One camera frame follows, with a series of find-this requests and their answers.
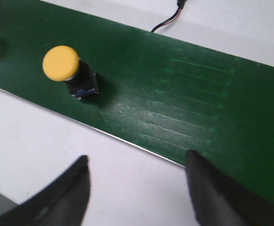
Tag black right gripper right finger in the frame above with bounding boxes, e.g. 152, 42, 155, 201
185, 150, 274, 226

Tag green conveyor belt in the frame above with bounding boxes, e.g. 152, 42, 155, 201
0, 0, 274, 203

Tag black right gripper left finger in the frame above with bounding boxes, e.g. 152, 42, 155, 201
0, 155, 91, 226

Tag black sensor with cable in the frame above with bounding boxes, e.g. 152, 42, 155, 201
150, 0, 187, 32

